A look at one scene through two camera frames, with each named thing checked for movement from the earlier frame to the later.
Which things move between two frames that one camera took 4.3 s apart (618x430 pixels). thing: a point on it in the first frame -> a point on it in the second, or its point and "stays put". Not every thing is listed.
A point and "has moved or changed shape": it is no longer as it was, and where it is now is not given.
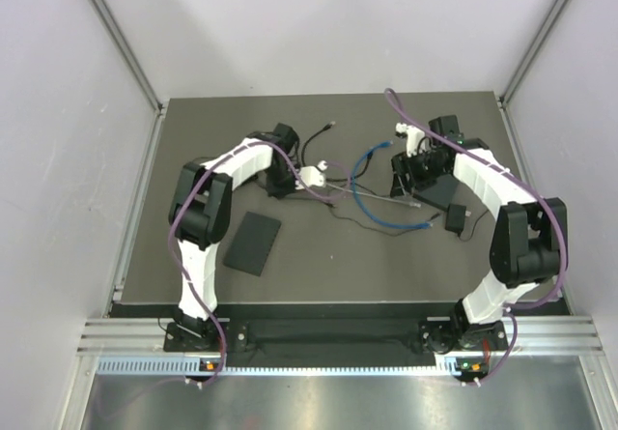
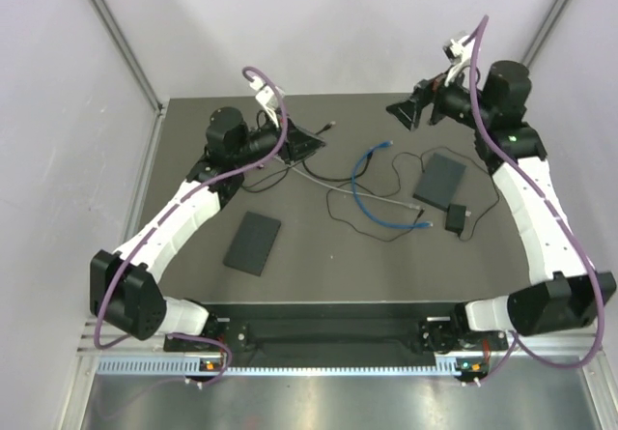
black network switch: (252, 243) stays put
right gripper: (402, 165) -> (407, 112)
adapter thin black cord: (291, 196) has moved or changed shape
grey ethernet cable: (410, 203) stays put
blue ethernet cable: (418, 225) stays put
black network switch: (440, 191) stays put
